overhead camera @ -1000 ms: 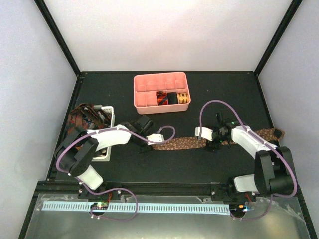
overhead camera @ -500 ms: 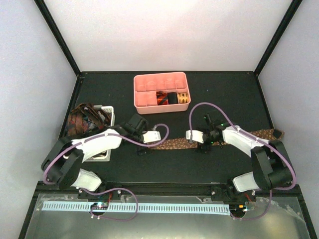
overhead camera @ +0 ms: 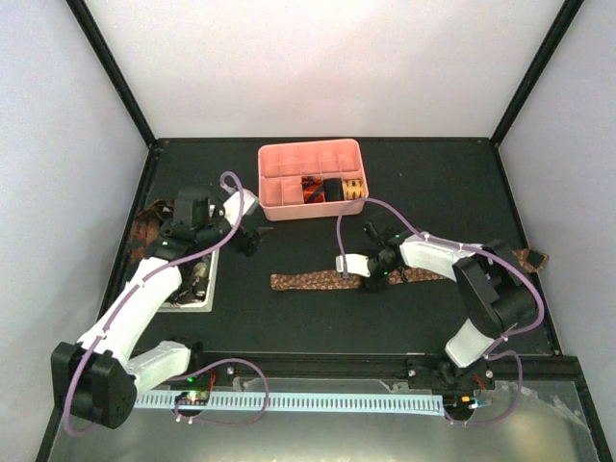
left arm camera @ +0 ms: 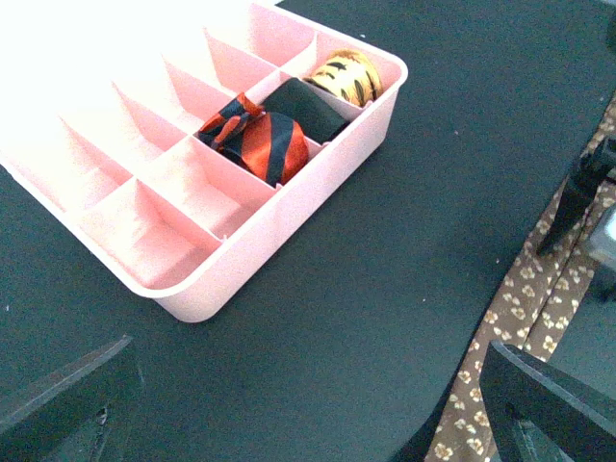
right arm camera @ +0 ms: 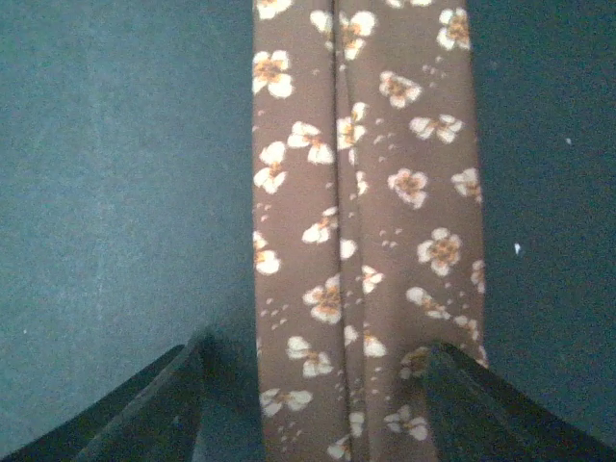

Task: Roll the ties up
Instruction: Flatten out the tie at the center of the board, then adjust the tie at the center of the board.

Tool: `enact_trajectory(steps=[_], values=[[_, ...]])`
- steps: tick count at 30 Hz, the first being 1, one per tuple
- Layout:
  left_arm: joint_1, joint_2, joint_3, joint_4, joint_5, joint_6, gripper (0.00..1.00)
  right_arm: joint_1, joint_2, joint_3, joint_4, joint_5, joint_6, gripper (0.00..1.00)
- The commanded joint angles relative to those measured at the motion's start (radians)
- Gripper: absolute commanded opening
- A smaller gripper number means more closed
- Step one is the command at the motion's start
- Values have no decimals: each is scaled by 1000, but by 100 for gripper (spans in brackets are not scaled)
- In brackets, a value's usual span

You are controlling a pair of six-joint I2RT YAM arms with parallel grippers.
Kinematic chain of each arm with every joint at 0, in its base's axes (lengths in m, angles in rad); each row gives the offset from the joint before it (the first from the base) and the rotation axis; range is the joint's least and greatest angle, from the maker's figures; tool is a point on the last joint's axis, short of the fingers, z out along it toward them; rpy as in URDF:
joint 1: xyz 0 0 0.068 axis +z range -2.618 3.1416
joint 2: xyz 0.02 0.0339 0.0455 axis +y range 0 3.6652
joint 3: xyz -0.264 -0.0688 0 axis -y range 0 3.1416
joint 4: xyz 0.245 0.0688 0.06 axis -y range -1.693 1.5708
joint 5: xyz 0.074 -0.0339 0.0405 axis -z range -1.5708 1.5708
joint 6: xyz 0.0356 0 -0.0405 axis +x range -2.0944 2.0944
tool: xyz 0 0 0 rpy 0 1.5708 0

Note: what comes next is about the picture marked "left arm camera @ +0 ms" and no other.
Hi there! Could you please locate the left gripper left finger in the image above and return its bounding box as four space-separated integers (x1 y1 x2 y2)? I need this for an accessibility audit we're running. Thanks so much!
1 335 143 461

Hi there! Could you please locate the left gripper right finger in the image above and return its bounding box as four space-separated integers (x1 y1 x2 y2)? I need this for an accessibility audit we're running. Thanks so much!
479 341 615 461

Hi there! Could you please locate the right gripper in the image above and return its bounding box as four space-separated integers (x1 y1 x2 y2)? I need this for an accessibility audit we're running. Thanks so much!
536 137 615 302

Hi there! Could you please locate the brown floral tie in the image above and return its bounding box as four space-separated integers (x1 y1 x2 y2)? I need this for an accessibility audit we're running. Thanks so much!
422 105 615 461

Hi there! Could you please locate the yellow black rolled tie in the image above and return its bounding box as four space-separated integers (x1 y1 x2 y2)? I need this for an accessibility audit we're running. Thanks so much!
302 48 383 107

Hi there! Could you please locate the pink divided organizer box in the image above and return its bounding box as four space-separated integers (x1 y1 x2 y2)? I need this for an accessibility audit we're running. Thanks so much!
1 1 408 322

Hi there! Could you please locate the orange black rolled tie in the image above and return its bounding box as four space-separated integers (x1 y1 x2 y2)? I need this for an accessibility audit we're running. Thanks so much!
194 93 309 187

